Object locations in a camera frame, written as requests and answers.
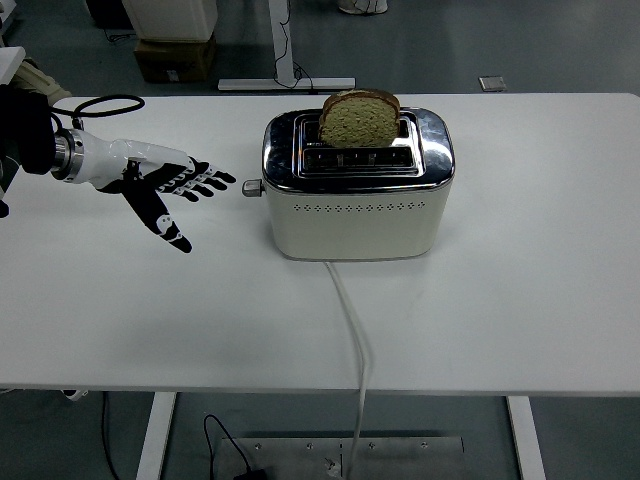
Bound white plastic container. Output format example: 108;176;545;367
121;0;219;44

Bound brown bread slice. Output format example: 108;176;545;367
318;88;402;149

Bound black cable with adapter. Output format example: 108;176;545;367
202;413;271;480

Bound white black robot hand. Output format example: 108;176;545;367
74;130;237;255

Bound beige padded object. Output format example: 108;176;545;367
10;58;72;101

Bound grey metal plate with screws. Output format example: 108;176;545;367
215;435;465;480

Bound brown cardboard box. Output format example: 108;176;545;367
133;32;218;85

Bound white flat panel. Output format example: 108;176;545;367
0;46;27;89

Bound person's feet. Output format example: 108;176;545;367
337;0;391;15

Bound thin black hanging cable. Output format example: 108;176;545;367
99;391;121;480

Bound cream toaster with chrome top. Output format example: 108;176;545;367
260;107;456;262

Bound white toaster power cord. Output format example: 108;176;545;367
323;259;374;476

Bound white table leg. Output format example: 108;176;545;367
504;394;547;480
134;391;177;480

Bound black cable on desk leg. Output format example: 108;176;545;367
273;0;315;94

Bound black case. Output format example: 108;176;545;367
84;0;132;30

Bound white desk leg with foot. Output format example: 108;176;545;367
217;0;357;93

